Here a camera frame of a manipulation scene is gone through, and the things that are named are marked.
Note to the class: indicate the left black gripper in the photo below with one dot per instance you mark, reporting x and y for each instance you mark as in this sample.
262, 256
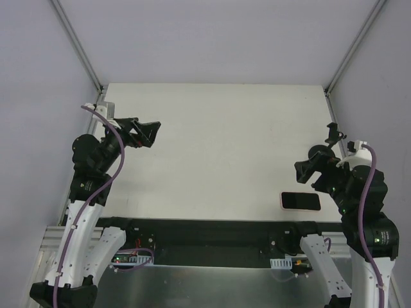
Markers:
129, 131

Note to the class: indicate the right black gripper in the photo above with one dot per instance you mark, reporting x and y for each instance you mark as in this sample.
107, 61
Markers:
321, 165

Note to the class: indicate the white cable duct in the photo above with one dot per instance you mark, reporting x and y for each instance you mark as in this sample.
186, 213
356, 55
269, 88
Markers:
288, 263
131, 260

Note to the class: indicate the left aluminium frame post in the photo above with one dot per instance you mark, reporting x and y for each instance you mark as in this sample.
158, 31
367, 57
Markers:
76, 44

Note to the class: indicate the black phone stand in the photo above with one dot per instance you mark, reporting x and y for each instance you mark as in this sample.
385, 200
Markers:
334, 136

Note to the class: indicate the aluminium frame post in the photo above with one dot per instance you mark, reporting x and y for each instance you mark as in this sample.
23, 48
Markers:
365, 28
76, 44

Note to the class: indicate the right white cable duct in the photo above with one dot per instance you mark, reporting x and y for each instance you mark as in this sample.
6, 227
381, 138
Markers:
288, 263

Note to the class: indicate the black phone pink case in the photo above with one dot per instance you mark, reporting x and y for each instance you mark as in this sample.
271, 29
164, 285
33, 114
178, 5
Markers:
300, 201

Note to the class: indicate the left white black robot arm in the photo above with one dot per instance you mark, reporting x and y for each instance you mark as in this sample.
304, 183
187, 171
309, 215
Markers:
78, 267

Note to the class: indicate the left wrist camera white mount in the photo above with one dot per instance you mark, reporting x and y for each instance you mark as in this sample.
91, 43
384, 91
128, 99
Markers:
102, 112

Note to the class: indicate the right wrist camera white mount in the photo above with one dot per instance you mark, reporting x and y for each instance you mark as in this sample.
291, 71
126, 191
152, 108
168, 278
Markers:
357, 155

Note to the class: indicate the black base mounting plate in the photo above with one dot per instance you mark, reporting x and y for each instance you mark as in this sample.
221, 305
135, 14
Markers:
206, 243

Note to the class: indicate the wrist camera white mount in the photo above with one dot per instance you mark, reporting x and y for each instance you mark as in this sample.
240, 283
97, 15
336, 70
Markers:
357, 155
102, 112

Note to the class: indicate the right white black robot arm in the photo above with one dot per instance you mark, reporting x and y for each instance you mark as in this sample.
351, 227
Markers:
358, 189

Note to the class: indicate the left white cable duct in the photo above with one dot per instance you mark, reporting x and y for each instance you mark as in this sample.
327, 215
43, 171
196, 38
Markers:
131, 260

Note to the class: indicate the right aluminium frame post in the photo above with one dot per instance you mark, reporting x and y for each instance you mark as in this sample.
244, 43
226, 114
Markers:
365, 28

